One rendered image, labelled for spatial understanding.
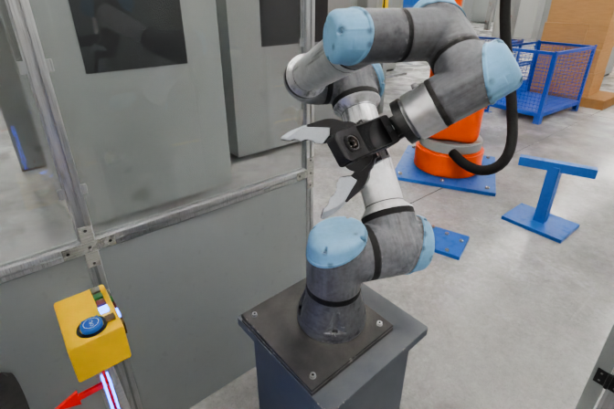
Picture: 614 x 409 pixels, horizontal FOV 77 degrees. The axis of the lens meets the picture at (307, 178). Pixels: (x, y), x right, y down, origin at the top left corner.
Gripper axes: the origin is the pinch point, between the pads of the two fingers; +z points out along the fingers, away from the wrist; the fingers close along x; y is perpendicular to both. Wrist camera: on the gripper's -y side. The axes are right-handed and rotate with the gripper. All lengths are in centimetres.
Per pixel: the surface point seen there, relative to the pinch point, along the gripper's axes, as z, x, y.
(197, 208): 63, 13, 48
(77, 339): 51, -7, -13
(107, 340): 49, -10, -9
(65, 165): 67, 36, 11
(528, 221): -23, -90, 289
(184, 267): 81, -3, 47
